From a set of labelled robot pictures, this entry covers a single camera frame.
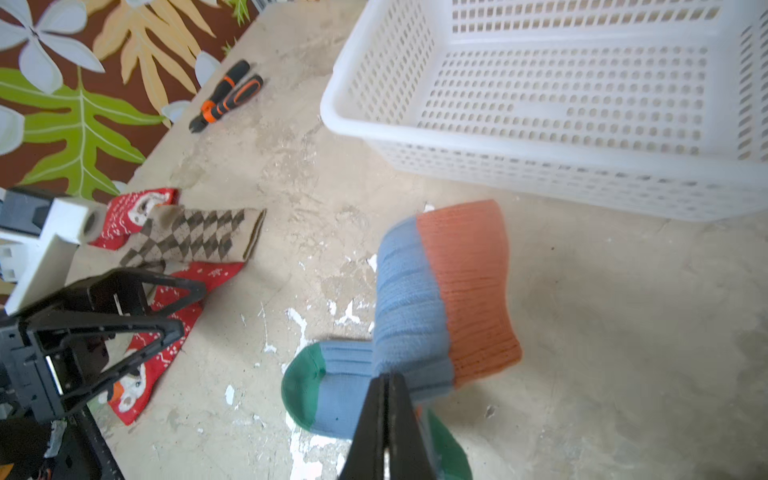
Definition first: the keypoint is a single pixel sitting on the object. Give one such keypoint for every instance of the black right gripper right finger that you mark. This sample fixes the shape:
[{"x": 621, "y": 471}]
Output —
[{"x": 408, "y": 458}]

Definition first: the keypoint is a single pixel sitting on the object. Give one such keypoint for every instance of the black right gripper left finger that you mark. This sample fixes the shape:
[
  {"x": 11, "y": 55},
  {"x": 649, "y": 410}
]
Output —
[{"x": 370, "y": 441}]

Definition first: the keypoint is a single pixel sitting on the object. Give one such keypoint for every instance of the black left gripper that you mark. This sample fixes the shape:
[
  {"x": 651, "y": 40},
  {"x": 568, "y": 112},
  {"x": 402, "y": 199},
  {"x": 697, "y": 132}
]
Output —
[{"x": 56, "y": 364}]

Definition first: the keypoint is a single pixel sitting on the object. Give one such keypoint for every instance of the blue sock orange cuff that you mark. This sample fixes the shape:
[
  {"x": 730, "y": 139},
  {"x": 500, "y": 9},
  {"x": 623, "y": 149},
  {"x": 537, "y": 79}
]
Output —
[{"x": 441, "y": 317}]

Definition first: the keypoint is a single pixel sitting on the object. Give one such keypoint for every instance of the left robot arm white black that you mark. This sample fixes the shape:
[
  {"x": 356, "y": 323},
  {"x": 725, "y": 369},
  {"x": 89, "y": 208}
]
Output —
[{"x": 69, "y": 448}]

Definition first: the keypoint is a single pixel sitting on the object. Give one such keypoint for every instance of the beige brown argyle sock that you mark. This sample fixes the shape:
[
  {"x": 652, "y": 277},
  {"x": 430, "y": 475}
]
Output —
[{"x": 174, "y": 233}]

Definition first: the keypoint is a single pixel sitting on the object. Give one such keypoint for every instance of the orange black cutting pliers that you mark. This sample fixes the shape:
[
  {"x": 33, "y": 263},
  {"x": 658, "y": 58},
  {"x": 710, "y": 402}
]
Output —
[{"x": 232, "y": 91}]

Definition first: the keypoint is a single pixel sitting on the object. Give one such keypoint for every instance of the white plastic laundry basket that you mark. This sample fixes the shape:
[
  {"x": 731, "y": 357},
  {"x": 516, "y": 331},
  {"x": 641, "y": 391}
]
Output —
[{"x": 651, "y": 107}]

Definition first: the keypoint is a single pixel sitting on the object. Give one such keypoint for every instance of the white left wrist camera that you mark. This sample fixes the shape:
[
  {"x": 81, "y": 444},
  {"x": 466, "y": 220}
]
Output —
[{"x": 40, "y": 234}]

